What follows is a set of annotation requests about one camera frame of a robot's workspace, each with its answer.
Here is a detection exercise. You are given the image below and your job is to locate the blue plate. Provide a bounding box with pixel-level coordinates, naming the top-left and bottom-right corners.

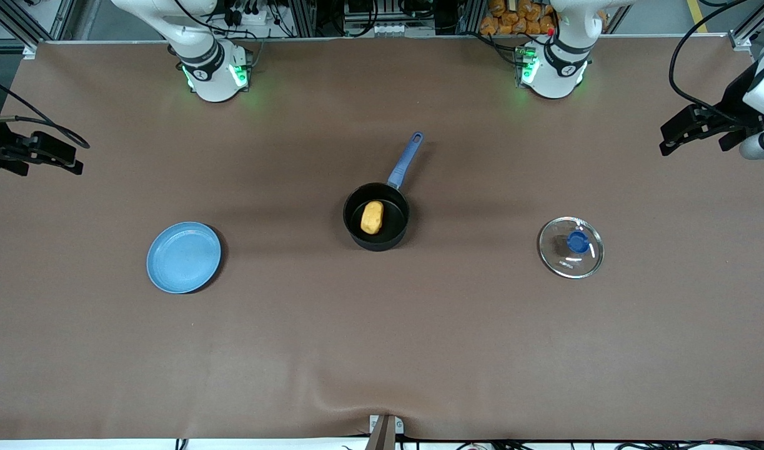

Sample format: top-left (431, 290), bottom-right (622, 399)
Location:
top-left (146, 221), bottom-right (223, 295)

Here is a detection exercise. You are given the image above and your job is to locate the aluminium frame profile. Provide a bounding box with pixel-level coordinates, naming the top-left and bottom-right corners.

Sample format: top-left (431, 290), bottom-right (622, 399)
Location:
top-left (728, 0), bottom-right (764, 52)
top-left (0, 0), bottom-right (76, 59)

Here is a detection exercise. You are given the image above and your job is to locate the yellow potato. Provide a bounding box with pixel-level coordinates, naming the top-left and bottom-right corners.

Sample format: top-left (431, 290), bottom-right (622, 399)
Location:
top-left (360, 200), bottom-right (384, 236)

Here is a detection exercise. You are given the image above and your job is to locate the brown table mat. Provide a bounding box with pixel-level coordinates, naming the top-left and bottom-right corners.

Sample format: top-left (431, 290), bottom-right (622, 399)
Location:
top-left (0, 34), bottom-right (764, 441)

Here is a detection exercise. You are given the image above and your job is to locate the black pot with blue handle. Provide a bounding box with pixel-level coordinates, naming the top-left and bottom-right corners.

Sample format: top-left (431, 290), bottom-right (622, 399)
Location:
top-left (342, 130), bottom-right (425, 253)

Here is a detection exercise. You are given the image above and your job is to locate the pile of orange objects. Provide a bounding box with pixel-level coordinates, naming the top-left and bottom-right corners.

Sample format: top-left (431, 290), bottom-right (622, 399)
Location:
top-left (480, 0), bottom-right (557, 36)

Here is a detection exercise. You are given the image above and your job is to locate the glass lid with blue knob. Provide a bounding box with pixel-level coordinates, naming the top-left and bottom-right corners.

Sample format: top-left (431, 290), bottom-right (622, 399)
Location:
top-left (538, 216), bottom-right (605, 279)

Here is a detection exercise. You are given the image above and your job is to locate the white power strip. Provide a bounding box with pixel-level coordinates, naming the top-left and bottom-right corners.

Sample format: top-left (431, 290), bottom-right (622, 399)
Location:
top-left (219, 3), bottom-right (276, 27)

